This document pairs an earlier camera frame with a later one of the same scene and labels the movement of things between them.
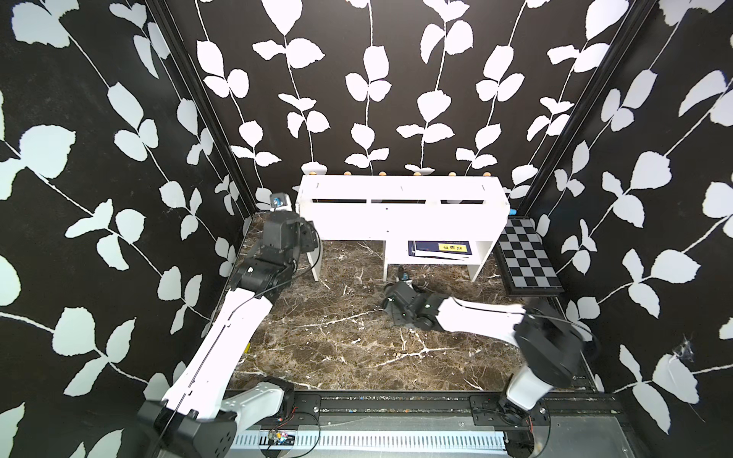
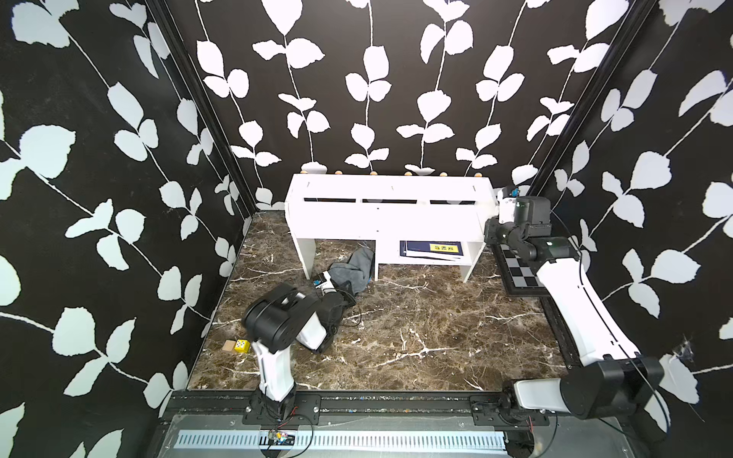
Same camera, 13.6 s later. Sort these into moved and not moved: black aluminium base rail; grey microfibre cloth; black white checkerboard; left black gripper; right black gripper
Moved: left black gripper; right black gripper; grey microfibre cloth
Not moved: black aluminium base rail; black white checkerboard
